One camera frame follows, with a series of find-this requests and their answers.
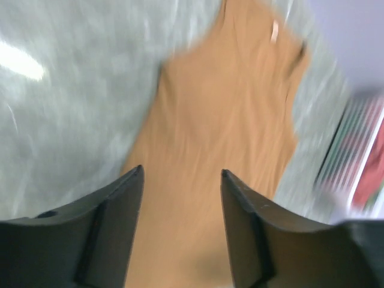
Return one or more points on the tan ribbed tank top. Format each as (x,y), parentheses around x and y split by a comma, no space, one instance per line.
(224,104)

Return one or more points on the red tank top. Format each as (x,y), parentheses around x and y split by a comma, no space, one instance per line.
(371,181)

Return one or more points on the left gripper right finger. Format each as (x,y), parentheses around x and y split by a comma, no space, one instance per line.
(270,246)

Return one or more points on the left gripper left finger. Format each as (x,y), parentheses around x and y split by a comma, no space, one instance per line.
(86,243)

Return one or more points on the white plastic laundry basket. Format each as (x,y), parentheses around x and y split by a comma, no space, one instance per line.
(346,157)

